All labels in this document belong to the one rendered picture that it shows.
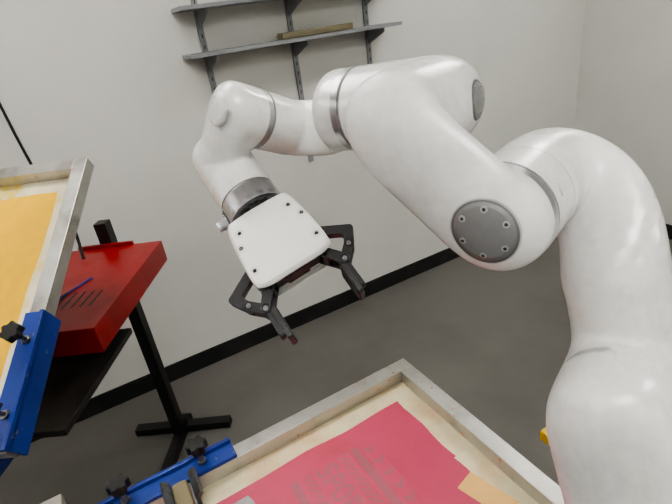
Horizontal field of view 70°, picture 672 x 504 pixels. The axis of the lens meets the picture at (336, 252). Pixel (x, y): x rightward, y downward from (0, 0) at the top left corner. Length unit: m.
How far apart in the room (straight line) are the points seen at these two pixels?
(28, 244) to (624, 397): 1.37
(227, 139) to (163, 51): 2.01
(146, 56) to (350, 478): 2.08
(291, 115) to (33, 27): 2.00
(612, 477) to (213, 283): 2.61
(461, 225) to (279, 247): 0.25
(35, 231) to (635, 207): 1.37
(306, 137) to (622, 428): 0.47
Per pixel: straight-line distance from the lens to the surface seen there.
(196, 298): 2.90
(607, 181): 0.46
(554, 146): 0.44
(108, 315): 1.65
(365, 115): 0.39
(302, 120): 0.65
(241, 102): 0.58
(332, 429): 1.20
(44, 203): 1.55
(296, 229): 0.56
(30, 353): 1.23
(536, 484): 1.07
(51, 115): 2.56
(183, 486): 1.06
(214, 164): 0.63
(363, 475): 1.11
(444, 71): 0.42
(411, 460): 1.13
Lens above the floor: 1.82
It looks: 26 degrees down
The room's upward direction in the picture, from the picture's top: 8 degrees counter-clockwise
